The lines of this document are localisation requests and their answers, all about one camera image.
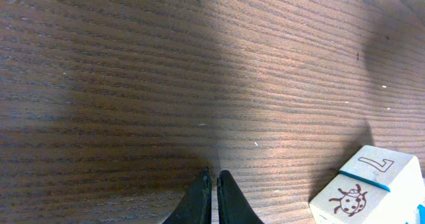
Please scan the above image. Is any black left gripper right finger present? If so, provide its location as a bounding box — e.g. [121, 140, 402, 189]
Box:
[217, 170, 264, 224]

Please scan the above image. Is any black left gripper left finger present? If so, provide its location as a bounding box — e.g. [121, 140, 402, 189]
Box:
[163, 168, 212, 224]

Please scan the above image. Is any wooden block green side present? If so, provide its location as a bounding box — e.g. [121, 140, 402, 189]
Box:
[308, 173, 425, 224]

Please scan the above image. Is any wooden block blue side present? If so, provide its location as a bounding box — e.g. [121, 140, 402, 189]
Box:
[339, 146, 424, 192]

